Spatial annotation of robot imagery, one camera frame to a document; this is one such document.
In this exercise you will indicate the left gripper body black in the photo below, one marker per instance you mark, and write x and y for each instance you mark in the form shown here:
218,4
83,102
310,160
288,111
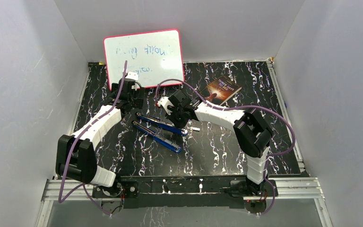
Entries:
115,88

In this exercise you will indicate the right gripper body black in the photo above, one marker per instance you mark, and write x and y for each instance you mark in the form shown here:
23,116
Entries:
177,117

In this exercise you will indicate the whiteboard with pink frame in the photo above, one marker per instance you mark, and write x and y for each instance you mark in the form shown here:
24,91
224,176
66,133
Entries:
155,56

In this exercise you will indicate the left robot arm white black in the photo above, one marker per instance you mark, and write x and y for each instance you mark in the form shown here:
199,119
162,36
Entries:
76,157

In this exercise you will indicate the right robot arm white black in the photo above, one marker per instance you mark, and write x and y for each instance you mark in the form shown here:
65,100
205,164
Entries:
250,128

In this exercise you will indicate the paperback book orange cover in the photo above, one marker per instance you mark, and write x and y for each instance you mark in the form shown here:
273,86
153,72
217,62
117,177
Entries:
220,90

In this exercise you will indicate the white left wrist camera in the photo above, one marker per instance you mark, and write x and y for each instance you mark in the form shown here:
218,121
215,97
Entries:
132,76

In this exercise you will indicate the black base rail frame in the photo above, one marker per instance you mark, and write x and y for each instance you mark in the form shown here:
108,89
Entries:
182,191

